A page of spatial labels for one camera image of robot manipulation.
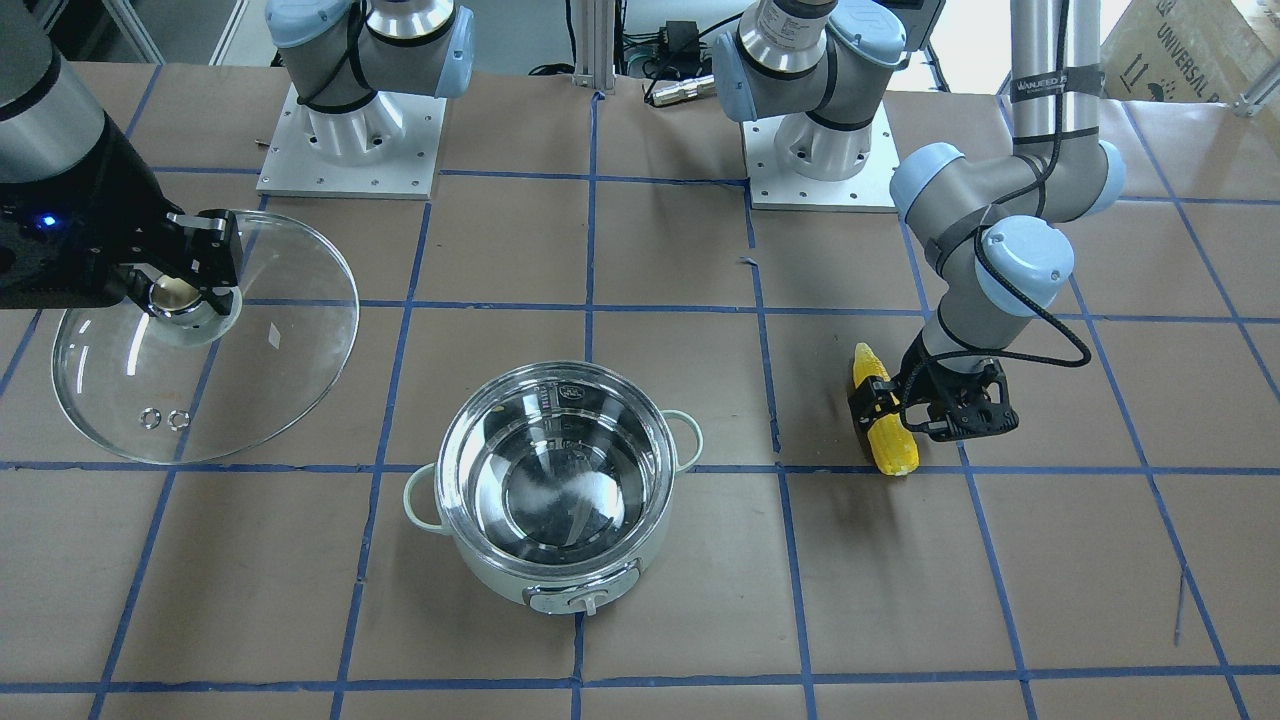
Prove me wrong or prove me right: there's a cardboard box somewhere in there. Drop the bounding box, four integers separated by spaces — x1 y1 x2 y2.
1101 1 1279 102

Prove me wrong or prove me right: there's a glass pot lid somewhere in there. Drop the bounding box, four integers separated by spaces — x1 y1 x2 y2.
51 210 360 465

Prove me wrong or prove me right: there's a black braided cable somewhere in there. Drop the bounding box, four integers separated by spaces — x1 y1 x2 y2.
905 0 1093 401

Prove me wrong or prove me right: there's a pale green electric pot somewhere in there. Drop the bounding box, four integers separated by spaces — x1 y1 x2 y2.
402 361 705 615

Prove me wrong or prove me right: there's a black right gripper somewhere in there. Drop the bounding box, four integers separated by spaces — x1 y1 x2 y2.
1 118 243 316

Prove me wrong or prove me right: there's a yellow corn cob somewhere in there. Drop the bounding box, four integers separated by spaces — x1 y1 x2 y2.
851 342 919 477

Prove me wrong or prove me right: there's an aluminium frame post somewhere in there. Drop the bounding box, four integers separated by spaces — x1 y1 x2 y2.
570 0 621 96

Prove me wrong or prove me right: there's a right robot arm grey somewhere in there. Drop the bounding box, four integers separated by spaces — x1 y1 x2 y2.
1 1 475 316

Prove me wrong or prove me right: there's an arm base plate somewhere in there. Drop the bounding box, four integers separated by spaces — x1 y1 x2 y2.
741 96 899 213
256 88 447 201

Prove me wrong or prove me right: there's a silver cylindrical connector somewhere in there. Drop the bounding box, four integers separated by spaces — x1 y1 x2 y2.
646 76 716 108

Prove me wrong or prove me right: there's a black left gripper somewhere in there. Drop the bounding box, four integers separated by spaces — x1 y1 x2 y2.
847 334 1019 442

